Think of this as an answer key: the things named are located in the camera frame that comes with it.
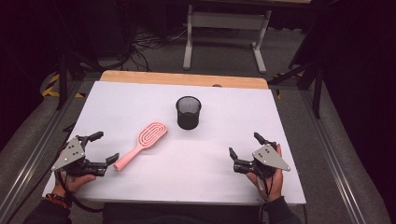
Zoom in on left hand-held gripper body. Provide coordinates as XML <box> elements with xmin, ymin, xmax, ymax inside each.
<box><xmin>50</xmin><ymin>134</ymin><xmax>108</xmax><ymax>177</ymax></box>

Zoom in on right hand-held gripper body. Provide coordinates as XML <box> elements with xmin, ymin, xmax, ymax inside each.
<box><xmin>233</xmin><ymin>144</ymin><xmax>291</xmax><ymax>178</ymax></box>

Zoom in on pink hairbrush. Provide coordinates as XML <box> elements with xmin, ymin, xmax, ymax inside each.
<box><xmin>112</xmin><ymin>120</ymin><xmax>169</xmax><ymax>173</ymax></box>

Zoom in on black mesh cup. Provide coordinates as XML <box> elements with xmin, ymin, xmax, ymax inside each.
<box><xmin>175</xmin><ymin>95</ymin><xmax>203</xmax><ymax>131</ymax></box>

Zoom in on person's left hand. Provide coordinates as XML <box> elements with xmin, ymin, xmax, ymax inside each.
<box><xmin>50</xmin><ymin>172</ymin><xmax>97</xmax><ymax>199</ymax></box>

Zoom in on person's right hand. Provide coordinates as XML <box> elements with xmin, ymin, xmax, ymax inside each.
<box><xmin>246</xmin><ymin>143</ymin><xmax>285</xmax><ymax>202</ymax></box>

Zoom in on yellow black hazard tape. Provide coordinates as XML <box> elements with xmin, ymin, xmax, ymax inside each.
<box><xmin>41</xmin><ymin>73</ymin><xmax>86</xmax><ymax>99</ymax></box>

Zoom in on black metal stand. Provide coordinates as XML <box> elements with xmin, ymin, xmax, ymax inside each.
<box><xmin>55</xmin><ymin>50</ymin><xmax>106</xmax><ymax>112</ymax></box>
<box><xmin>268</xmin><ymin>61</ymin><xmax>325</xmax><ymax>119</ymax></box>

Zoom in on right hand-held gripper cable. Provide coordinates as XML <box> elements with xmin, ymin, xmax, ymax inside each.
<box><xmin>255</xmin><ymin>172</ymin><xmax>271</xmax><ymax>224</ymax></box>

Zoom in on hand-held gripper cable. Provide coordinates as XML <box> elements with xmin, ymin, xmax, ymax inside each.
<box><xmin>255</xmin><ymin>172</ymin><xmax>271</xmax><ymax>224</ymax></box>
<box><xmin>55</xmin><ymin>171</ymin><xmax>105</xmax><ymax>214</ymax></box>

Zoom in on aluminium floor rail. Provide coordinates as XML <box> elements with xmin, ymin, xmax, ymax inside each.
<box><xmin>299</xmin><ymin>89</ymin><xmax>369</xmax><ymax>224</ymax></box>
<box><xmin>0</xmin><ymin>79</ymin><xmax>84</xmax><ymax>220</ymax></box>

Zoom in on beaded bracelet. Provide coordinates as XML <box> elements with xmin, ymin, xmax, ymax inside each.
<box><xmin>45</xmin><ymin>192</ymin><xmax>68</xmax><ymax>209</ymax></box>

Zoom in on left hand-held gripper cable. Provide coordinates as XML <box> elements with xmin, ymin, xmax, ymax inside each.
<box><xmin>55</xmin><ymin>171</ymin><xmax>105</xmax><ymax>214</ymax></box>

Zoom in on black floor cables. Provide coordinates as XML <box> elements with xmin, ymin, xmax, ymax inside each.
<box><xmin>124</xmin><ymin>26</ymin><xmax>190</xmax><ymax>73</ymax></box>

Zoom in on grey metal table frame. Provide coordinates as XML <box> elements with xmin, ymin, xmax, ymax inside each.
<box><xmin>182</xmin><ymin>4</ymin><xmax>273</xmax><ymax>75</ymax></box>

